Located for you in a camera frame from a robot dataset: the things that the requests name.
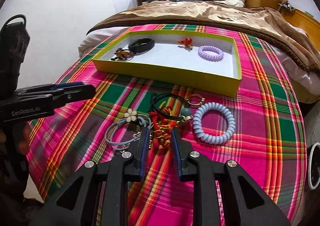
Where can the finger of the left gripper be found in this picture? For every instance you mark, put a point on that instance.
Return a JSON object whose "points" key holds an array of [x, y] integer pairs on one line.
{"points": [[70, 86], [57, 98]]}

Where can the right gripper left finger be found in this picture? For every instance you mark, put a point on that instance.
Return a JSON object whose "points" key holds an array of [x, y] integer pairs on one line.
{"points": [[141, 155]]}

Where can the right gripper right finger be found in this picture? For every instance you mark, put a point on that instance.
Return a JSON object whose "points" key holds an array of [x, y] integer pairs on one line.
{"points": [[181, 150]]}

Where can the red gold tassel ornament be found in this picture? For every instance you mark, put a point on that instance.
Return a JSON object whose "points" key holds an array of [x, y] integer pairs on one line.
{"points": [[164, 121]]}

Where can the small red knot ornament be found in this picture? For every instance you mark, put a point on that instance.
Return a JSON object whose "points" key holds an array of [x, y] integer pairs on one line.
{"points": [[187, 43]]}

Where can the white bed sheet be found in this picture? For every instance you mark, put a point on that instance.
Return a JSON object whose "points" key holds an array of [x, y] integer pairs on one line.
{"points": [[95, 38]]}

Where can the pink plaid cloth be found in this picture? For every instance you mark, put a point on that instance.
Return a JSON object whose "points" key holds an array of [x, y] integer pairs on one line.
{"points": [[198, 126]]}

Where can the yellow-green shallow box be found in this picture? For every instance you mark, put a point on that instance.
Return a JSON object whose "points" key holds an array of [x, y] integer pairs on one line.
{"points": [[168, 61]]}

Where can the black white trash bin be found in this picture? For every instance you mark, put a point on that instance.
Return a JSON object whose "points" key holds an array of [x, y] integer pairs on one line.
{"points": [[313, 166]]}

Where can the white pillow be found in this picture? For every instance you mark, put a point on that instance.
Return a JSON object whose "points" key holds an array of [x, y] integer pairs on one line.
{"points": [[234, 3]]}

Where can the brown fleece blanket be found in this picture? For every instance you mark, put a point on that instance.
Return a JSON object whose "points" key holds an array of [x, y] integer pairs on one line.
{"points": [[262, 22]]}

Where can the wooden headboard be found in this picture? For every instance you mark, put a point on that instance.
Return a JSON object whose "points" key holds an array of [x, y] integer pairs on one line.
{"points": [[304, 21]]}

